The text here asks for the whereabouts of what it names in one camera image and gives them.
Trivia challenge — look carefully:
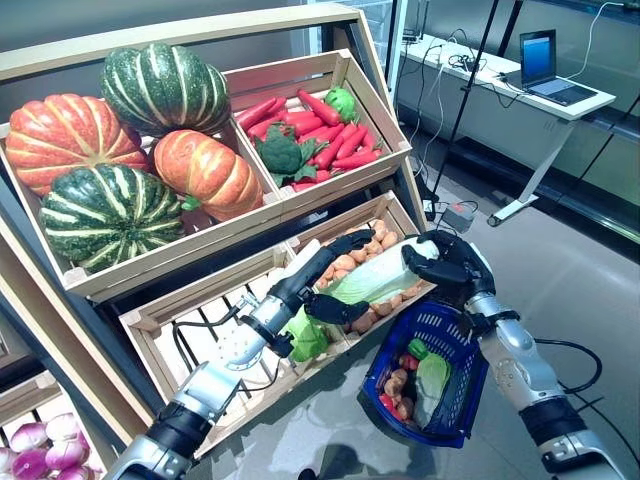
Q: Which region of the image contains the wooden slatted cabbage crate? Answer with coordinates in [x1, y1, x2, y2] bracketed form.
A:
[118, 244, 354, 459]

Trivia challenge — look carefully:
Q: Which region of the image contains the red carrot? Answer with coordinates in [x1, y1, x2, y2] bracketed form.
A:
[234, 97, 287, 132]
[299, 125, 346, 146]
[297, 88, 343, 127]
[313, 132, 349, 171]
[245, 117, 289, 141]
[284, 112, 326, 135]
[335, 124, 370, 161]
[332, 149, 384, 170]

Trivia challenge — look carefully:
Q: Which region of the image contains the open grey laptop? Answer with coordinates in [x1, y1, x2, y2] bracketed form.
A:
[518, 28, 600, 107]

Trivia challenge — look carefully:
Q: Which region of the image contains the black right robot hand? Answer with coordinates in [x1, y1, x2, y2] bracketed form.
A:
[400, 229, 497, 309]

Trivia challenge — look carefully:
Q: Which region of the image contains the wooden crate of potatoes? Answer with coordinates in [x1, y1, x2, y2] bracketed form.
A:
[287, 189, 436, 351]

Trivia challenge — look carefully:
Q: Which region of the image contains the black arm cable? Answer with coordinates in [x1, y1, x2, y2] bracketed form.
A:
[533, 338, 605, 395]
[172, 297, 251, 371]

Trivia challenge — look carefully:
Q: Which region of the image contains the green white napa cabbage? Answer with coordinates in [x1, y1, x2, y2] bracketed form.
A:
[287, 304, 331, 364]
[413, 352, 452, 429]
[327, 235, 441, 307]

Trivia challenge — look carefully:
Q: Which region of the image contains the grey power box red switch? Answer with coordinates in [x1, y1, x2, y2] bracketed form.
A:
[442, 202, 474, 232]

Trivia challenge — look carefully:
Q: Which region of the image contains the round orange ribbed pumpkin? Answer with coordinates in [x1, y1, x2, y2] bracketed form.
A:
[4, 93, 151, 197]

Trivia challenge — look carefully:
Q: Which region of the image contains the black tripod pole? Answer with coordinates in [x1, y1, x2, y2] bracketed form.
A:
[498, 0, 521, 52]
[419, 0, 501, 216]

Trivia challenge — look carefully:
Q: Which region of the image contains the black tangled desk cable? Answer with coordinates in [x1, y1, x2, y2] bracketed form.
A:
[447, 50, 489, 74]

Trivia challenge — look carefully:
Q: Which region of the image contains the elongated orange pumpkin green stem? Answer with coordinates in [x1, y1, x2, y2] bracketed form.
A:
[153, 129, 265, 223]

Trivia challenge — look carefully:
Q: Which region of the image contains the white laptop cable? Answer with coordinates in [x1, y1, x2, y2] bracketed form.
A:
[563, 0, 631, 81]

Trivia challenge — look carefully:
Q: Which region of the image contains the dark green broccoli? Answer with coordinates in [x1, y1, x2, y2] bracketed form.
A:
[254, 124, 329, 189]

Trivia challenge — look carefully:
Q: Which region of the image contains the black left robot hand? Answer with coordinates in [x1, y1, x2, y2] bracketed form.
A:
[267, 228, 377, 326]

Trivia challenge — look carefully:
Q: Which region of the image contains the green striped pumpkin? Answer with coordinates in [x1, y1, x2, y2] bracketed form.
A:
[99, 42, 231, 139]
[38, 163, 186, 274]

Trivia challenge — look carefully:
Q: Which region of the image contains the blue plastic shopping basket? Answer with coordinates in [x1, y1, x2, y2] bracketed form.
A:
[360, 299, 490, 449]

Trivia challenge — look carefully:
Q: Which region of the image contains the wooden crate of pumpkins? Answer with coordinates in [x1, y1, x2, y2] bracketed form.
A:
[0, 119, 284, 304]

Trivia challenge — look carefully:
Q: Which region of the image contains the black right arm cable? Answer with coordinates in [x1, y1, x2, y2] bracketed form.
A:
[533, 338, 605, 395]

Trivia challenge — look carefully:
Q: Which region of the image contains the black floor cable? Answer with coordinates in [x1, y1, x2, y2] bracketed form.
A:
[569, 394, 640, 454]

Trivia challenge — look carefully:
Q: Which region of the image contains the light green lettuce head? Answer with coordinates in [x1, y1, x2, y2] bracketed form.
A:
[324, 87, 359, 124]

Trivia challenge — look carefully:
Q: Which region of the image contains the wooden pepper crate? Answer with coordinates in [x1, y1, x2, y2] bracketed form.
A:
[222, 48, 412, 204]

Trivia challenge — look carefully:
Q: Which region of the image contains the white office desk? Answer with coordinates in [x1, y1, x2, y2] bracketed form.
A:
[397, 32, 617, 229]

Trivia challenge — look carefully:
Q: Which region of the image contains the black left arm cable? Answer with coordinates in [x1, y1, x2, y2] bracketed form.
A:
[172, 297, 251, 371]

